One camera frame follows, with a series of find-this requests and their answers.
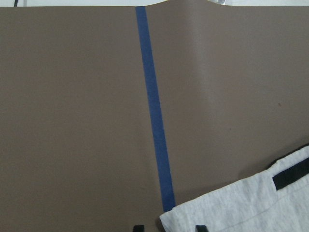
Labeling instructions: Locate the grey cartoon print t-shirt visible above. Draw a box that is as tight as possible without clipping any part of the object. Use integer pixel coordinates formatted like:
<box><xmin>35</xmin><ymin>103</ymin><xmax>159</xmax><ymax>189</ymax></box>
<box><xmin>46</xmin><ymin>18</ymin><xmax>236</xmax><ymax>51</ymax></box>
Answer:
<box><xmin>160</xmin><ymin>146</ymin><xmax>309</xmax><ymax>232</ymax></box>

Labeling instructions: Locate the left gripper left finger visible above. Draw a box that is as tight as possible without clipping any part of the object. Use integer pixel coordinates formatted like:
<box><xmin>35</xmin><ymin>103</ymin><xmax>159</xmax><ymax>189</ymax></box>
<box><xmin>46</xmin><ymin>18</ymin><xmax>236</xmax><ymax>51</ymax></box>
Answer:
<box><xmin>133</xmin><ymin>225</ymin><xmax>144</xmax><ymax>232</ymax></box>

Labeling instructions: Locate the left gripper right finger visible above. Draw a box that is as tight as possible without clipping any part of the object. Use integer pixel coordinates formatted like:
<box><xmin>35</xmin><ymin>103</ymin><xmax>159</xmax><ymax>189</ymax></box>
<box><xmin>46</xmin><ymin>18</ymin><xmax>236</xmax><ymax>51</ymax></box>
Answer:
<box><xmin>195</xmin><ymin>225</ymin><xmax>207</xmax><ymax>232</ymax></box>

